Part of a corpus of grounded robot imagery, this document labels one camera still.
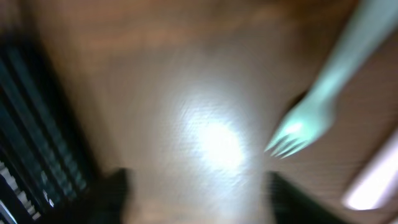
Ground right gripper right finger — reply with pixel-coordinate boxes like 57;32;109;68
264;171;345;224

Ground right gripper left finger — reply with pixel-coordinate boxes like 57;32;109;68
40;168;131;224

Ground dark green plastic basket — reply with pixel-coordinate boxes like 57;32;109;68
1;34;99;215

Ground white plastic spoon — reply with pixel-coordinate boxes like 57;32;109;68
342;131;397;210

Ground mint green plastic fork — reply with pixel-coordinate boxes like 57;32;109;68
265;0;397;159

